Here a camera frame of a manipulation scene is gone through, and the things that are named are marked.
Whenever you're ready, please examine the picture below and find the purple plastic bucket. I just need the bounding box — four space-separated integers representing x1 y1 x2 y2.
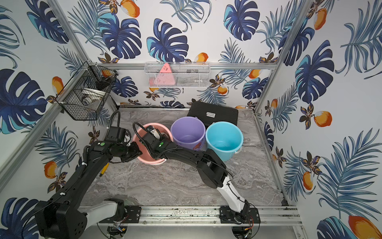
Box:
170 117 206 151

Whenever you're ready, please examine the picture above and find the black wire basket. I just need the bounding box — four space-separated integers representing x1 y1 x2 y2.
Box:
55 62 118 121

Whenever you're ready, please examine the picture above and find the black plastic tool case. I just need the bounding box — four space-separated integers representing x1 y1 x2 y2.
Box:
187 102 239 128

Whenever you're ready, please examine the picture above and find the yellow handled screwdriver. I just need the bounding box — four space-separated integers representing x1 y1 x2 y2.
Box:
99 163 109 177

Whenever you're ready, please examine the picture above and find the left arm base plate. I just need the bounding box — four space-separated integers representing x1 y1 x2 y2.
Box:
99 206 142 224

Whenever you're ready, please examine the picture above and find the turquoise plastic bucket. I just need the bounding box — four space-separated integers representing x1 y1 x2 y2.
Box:
206 121 244 162

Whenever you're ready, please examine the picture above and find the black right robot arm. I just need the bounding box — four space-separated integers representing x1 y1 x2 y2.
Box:
137 131 250 224

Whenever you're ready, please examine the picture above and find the pink triangular object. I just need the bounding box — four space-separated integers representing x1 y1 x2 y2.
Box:
153 63 176 87

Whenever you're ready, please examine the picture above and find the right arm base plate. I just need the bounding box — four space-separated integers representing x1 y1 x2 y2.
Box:
219 206 261 225

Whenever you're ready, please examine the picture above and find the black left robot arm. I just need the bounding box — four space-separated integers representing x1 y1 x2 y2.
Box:
34 126 142 239

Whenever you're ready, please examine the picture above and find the white wire shelf basket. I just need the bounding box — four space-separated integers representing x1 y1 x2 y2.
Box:
144 62 211 88

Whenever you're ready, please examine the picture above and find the aluminium front rail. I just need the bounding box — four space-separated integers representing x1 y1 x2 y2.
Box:
58 205 303 227

